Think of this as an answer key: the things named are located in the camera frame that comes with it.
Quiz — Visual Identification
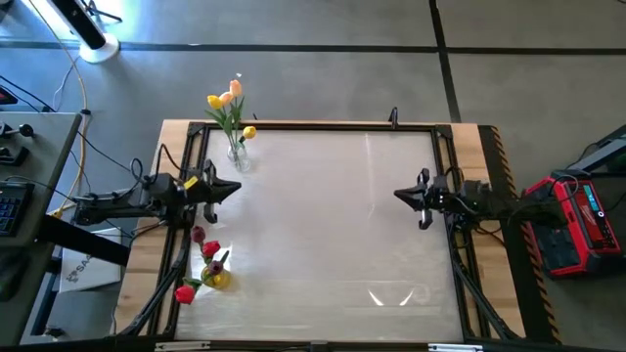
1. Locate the pale peach artificial tulip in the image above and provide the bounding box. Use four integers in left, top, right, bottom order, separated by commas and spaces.
218, 91, 241, 153

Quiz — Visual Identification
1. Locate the black yellow hazard strip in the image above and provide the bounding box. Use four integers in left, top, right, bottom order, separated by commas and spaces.
479, 124, 562, 344

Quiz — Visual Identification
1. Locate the red black power station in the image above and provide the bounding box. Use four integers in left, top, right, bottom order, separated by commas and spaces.
520, 168, 622, 280

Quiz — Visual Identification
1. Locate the clear glass bottle vase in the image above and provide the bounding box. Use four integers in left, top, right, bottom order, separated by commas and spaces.
227, 141, 253, 173

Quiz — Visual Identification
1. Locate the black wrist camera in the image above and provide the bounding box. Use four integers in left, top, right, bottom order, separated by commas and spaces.
430, 176, 450, 214
184, 171, 203, 206

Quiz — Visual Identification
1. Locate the black diagonal rig brace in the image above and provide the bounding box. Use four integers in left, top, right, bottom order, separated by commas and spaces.
452, 251, 520, 342
120, 229, 195, 338

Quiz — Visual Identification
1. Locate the yellow glass vase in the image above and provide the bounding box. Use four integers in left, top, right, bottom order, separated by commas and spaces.
200, 263, 232, 290

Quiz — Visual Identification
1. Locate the black bar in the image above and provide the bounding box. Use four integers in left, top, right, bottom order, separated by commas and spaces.
36, 214, 131, 268

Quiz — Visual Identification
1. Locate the white printed box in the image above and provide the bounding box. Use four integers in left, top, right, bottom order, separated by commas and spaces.
58, 227, 123, 293

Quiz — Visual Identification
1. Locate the grey desk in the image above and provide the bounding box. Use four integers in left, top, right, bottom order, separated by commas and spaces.
0, 111, 82, 346

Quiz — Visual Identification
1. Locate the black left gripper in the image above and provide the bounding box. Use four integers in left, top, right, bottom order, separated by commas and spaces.
201, 158, 243, 224

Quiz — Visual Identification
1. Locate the black aluminium table frame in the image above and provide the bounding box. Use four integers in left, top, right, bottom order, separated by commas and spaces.
160, 119, 490, 343

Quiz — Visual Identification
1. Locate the dark red artificial tulip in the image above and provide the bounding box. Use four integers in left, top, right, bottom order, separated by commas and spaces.
190, 225, 216, 275

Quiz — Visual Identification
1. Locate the yellow cable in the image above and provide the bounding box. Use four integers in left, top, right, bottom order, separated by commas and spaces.
26, 0, 92, 219

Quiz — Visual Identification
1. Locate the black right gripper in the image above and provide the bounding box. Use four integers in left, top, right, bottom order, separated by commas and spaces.
393, 168, 433, 231

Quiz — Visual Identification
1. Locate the wooden workbench top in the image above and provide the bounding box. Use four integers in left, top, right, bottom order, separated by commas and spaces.
112, 118, 527, 343

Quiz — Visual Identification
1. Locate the black keyboard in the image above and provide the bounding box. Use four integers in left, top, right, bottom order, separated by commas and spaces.
0, 181, 34, 239

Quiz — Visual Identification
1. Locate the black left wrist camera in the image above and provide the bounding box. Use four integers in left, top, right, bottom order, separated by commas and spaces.
184, 171, 203, 206

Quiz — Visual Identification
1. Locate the orange peach artificial tulip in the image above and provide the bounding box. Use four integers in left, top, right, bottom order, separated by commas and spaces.
228, 78, 246, 153

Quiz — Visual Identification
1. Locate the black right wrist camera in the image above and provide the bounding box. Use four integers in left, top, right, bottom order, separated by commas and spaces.
430, 176, 450, 214

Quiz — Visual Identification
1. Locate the silver edge bracket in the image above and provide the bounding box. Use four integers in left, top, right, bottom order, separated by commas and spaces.
428, 343, 483, 352

